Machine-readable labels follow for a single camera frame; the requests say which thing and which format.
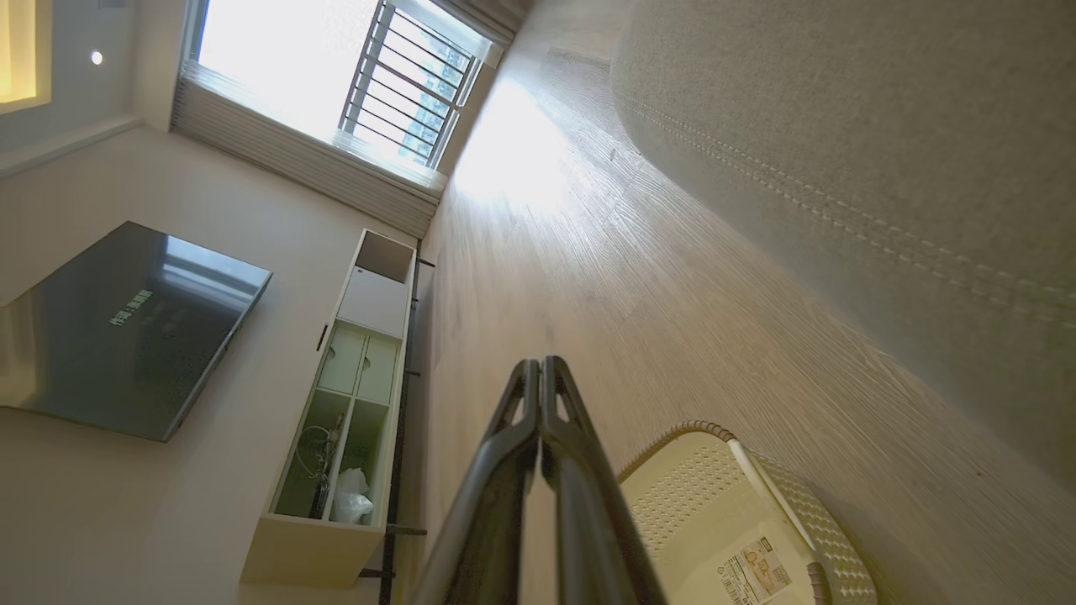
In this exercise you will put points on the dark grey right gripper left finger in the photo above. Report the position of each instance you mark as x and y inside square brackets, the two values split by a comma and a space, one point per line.
[492, 504]

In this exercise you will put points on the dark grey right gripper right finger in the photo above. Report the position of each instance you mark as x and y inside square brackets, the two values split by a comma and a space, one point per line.
[588, 512]

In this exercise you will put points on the grey and yellow sofa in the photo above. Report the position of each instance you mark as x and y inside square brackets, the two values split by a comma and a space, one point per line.
[841, 126]

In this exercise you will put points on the cream perforated laundry basket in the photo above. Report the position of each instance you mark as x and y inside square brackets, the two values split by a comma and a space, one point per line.
[698, 504]

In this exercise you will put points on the paper label on basket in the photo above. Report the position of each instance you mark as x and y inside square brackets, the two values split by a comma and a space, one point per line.
[752, 576]

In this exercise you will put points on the white cabinet drawer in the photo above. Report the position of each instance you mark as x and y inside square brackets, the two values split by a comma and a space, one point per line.
[378, 370]
[343, 360]

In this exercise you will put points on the white TV cabinet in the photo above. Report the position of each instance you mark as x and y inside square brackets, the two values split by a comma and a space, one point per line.
[311, 546]

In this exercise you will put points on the white cabinet door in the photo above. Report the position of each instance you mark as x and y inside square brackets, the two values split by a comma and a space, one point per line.
[374, 302]

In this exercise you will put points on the small black bar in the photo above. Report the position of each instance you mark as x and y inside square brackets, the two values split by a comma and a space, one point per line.
[322, 337]

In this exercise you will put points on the grey pleated curtain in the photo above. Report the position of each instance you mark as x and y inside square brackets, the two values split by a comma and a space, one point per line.
[487, 17]
[311, 160]

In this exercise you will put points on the flat screen television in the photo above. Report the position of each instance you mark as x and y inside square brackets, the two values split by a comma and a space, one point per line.
[126, 328]

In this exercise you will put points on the metal window railing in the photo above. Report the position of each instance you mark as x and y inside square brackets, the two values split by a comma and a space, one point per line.
[412, 92]

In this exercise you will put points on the large window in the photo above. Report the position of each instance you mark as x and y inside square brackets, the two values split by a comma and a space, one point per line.
[277, 59]

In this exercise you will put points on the recessed ceiling cove light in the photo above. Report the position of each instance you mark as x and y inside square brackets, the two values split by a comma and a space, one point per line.
[21, 50]

